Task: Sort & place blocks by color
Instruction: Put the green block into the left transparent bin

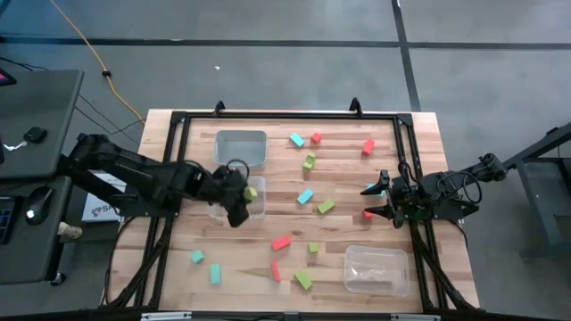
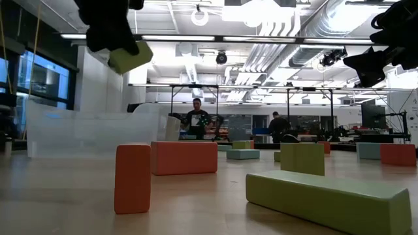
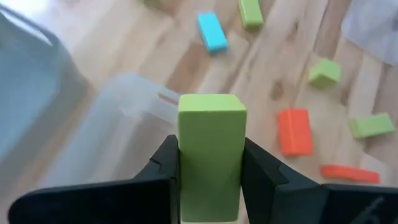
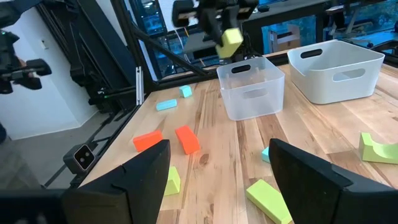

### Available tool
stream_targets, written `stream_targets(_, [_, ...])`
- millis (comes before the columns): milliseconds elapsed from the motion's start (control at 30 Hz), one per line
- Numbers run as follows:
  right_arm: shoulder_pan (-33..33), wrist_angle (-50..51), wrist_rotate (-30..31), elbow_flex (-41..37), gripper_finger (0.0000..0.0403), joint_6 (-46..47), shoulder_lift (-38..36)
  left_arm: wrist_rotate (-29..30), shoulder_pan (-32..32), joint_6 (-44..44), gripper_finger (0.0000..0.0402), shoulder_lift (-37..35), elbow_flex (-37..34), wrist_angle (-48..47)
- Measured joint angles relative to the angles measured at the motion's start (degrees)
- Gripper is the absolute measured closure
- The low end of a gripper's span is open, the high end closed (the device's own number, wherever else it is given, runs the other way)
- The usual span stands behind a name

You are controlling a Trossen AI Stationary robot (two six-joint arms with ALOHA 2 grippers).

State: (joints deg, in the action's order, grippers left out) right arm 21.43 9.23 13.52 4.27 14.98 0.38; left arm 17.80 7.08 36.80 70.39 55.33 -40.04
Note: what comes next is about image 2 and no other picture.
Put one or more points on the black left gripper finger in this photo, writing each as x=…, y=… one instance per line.
x=111, y=36

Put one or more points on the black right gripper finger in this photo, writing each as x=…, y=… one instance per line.
x=369, y=67
x=405, y=58

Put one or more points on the blue foam block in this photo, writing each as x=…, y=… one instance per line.
x=368, y=151
x=224, y=147
x=243, y=154

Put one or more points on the orange-red foam block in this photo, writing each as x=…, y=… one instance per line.
x=186, y=158
x=327, y=147
x=132, y=179

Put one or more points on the orange-red foam cube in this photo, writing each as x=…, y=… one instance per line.
x=252, y=145
x=398, y=154

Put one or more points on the green foam cube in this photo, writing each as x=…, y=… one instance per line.
x=302, y=160

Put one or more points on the green arch foam block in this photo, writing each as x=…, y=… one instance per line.
x=241, y=145

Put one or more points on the black ceiling device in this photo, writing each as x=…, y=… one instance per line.
x=333, y=57

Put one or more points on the black monitor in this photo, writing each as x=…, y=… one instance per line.
x=373, y=117

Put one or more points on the black background stand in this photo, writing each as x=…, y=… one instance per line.
x=405, y=125

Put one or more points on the large window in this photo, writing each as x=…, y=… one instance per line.
x=42, y=81

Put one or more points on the black bar with light strips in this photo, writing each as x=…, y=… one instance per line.
x=218, y=38

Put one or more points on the person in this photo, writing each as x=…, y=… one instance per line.
x=278, y=129
x=197, y=120

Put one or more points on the black ceiling spotlight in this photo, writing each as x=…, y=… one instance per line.
x=221, y=58

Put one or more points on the blue background box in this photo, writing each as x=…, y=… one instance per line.
x=261, y=131

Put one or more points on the dark grey background panel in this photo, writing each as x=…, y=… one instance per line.
x=240, y=125

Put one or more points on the small white cup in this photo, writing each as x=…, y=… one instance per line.
x=8, y=146

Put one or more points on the silver ventilation duct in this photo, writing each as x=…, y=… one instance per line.
x=330, y=23

